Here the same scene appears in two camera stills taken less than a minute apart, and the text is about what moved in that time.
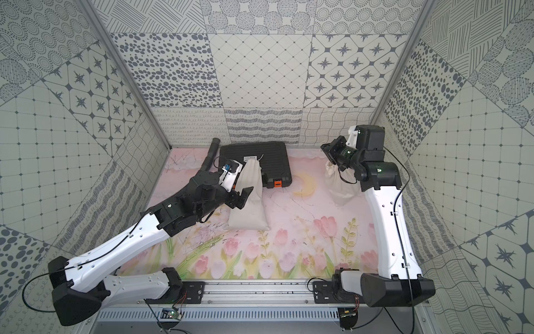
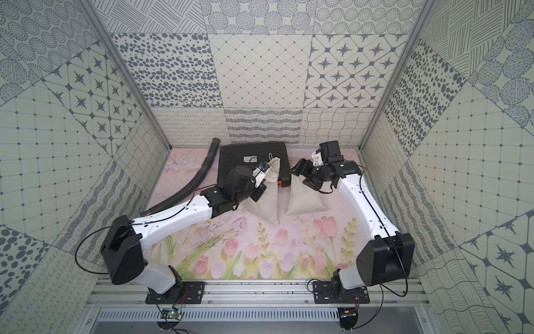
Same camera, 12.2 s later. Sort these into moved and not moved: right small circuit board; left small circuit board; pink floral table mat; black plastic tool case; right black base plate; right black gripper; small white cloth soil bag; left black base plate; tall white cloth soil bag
Moved: right black gripper; small white cloth soil bag; tall white cloth soil bag
Not moved: pink floral table mat; left black base plate; right black base plate; left small circuit board; right small circuit board; black plastic tool case
